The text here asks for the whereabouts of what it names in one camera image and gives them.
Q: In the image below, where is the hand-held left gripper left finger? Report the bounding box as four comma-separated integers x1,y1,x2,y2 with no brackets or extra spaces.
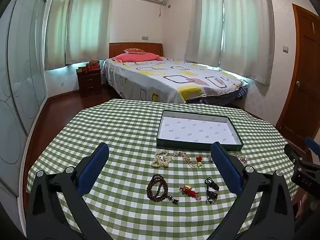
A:
26,142,112,240

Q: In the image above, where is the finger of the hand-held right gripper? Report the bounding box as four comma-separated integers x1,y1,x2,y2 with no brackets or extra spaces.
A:
284,144,304,167
304,137,320,155

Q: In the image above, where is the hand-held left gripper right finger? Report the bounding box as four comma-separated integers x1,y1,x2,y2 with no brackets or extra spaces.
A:
207,141,295,240

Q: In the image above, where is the gold pearl flower brooch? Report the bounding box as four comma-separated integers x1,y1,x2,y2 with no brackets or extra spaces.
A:
234,154,248,165

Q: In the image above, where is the black cord bead charm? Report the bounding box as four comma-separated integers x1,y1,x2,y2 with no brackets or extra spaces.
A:
204,177,220,205

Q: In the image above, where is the rose gold chain bracelet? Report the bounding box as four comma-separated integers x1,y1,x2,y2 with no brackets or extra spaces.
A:
172,151,195,168

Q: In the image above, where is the green shallow cardboard box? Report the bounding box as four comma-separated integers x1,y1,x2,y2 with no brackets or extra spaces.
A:
156,109,244,152

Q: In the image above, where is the red knot gold pendant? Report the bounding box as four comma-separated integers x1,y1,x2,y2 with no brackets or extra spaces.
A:
179,184,202,201

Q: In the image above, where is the dark red bead bracelet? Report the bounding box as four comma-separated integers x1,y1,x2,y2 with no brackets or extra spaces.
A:
147,174,179,205

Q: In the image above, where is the person's right hand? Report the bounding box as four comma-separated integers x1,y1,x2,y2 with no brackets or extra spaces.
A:
299,192,313,219

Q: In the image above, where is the green checked tablecloth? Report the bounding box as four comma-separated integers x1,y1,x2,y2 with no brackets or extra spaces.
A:
26,99,300,240

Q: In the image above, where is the blue plaid mattress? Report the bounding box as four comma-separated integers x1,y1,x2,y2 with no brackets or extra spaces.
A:
185,85,248,105

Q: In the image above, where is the brown wooden door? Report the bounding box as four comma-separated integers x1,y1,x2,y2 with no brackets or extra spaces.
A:
275,4,320,153

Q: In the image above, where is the dark wooden nightstand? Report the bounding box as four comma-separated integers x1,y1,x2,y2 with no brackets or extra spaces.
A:
76,66,103,98

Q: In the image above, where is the bed with patterned sheet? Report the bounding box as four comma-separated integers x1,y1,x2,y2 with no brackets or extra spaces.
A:
104,56,250,104

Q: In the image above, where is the pink pillow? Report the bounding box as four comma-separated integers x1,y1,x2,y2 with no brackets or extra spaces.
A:
112,52,163,63

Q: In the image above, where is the wooden bed headboard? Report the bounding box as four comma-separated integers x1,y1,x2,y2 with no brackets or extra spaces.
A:
109,42,163,58

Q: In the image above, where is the frosted glass wardrobe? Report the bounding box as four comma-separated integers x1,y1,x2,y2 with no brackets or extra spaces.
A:
0,0,49,230

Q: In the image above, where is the brown cushion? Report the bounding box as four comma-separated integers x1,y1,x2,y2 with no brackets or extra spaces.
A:
124,48,147,55

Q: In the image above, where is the white sheer curtain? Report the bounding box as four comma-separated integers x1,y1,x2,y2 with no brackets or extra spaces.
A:
184,0,224,66
65,0,113,65
219,0,275,85
44,0,75,70

